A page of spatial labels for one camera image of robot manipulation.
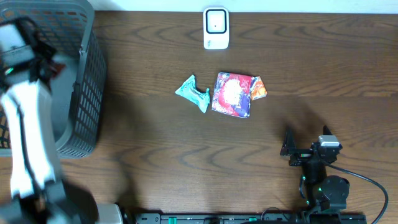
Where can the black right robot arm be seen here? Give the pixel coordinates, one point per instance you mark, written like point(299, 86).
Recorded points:
point(323, 192)

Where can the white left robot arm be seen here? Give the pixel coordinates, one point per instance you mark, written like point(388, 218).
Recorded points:
point(40, 193)

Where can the teal wrapper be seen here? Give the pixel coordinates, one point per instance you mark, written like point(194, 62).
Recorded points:
point(189, 91)

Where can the orange tissue pack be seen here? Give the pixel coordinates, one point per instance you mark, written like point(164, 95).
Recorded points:
point(258, 89)

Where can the dark grey plastic basket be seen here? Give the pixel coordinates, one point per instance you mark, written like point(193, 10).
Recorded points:
point(77, 93)

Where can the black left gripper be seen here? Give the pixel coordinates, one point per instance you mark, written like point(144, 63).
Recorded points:
point(43, 66)

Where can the brown orange candy bar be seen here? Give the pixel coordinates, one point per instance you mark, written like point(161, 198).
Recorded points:
point(57, 68)

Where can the red purple snack bag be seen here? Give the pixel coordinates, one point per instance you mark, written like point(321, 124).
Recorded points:
point(232, 94)

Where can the white barcode scanner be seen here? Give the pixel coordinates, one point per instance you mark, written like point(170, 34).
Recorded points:
point(215, 28)

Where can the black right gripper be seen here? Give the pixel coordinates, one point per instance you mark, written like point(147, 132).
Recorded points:
point(288, 149)

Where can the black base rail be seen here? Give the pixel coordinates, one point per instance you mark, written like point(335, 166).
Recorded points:
point(156, 218)

